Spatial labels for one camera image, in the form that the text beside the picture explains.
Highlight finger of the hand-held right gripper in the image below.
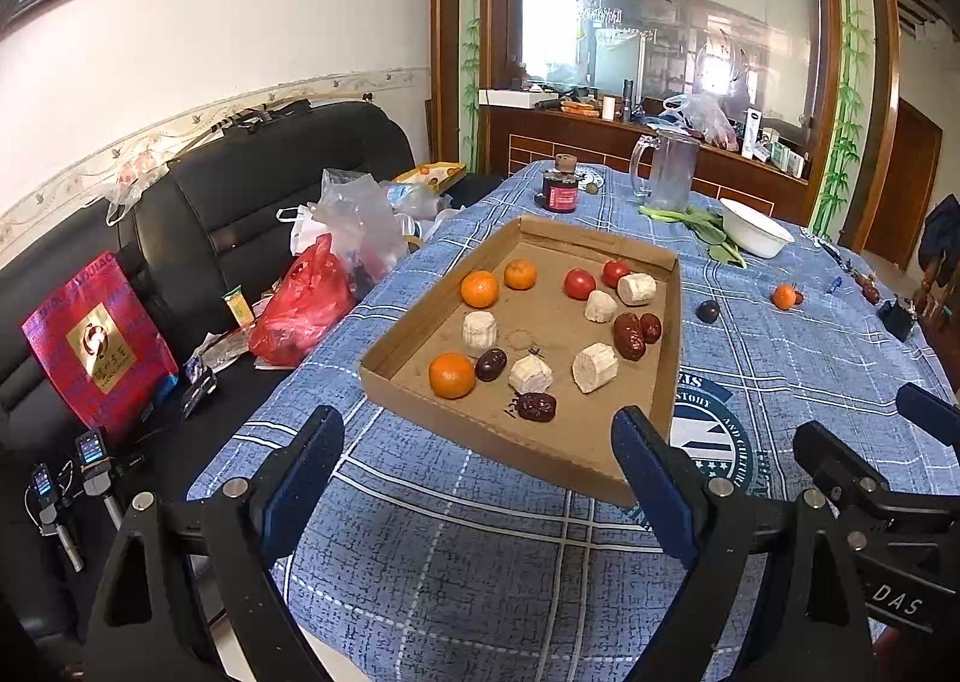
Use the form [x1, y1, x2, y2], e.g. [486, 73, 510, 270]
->
[793, 419, 960, 548]
[896, 382, 960, 444]

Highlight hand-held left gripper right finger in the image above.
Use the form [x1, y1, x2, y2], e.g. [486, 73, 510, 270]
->
[610, 406, 877, 682]

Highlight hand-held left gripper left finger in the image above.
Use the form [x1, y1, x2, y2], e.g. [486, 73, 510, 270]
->
[82, 404, 346, 682]

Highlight white yam piece front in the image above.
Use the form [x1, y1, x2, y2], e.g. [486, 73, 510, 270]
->
[508, 356, 554, 396]

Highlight shallow cardboard box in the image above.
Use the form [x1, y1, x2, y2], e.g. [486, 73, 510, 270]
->
[358, 215, 682, 509]

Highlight white yam piece back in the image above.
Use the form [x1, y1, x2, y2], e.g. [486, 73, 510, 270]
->
[617, 272, 657, 307]

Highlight black electronic device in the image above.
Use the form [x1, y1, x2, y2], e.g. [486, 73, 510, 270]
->
[876, 297, 917, 342]

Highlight small black gadget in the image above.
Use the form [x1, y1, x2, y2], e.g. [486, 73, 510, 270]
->
[180, 365, 220, 419]

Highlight blue plaid tablecloth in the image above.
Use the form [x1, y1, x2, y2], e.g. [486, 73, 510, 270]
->
[187, 158, 960, 682]

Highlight dark jacket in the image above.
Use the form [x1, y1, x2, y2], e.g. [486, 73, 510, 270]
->
[919, 194, 960, 271]

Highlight small green yellow packet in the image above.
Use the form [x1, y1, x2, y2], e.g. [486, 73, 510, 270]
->
[223, 284, 256, 331]

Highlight phone on stand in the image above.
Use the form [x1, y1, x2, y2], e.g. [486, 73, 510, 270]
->
[75, 429, 125, 533]
[26, 463, 83, 570]

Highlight brown wooden door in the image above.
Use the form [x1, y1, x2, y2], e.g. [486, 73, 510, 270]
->
[862, 98, 944, 271]

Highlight white enamel basin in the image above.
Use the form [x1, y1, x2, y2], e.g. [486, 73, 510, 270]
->
[720, 197, 796, 259]

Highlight red gift bag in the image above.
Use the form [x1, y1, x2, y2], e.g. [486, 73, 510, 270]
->
[21, 248, 181, 435]

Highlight green leafy vegetable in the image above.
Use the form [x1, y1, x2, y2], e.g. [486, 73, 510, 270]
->
[637, 203, 749, 269]

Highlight clear plastic bag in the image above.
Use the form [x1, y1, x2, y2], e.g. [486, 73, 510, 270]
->
[289, 168, 410, 278]

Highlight black leather sofa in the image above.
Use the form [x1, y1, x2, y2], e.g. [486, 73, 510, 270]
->
[0, 98, 503, 653]

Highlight clear bag blue contents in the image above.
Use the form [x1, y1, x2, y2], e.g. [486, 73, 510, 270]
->
[379, 179, 455, 222]

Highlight black jar red label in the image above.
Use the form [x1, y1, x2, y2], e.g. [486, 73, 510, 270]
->
[535, 155, 580, 214]

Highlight clear glass pitcher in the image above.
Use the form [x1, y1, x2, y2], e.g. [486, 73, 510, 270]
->
[628, 131, 702, 212]

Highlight white plastic bag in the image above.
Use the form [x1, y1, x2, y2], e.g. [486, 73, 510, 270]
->
[105, 142, 170, 227]

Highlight plastic bag red contents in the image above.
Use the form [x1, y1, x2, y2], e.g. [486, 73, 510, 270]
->
[664, 92, 740, 151]

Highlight wooden sideboard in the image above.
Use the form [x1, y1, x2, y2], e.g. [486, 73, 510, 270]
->
[480, 98, 811, 207]

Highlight long white box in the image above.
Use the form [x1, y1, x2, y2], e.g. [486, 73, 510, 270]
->
[478, 88, 560, 107]

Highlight green bamboo wall decal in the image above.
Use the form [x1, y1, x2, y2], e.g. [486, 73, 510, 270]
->
[814, 0, 875, 241]

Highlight large wall mirror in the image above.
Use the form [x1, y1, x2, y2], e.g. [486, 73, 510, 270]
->
[491, 0, 841, 181]

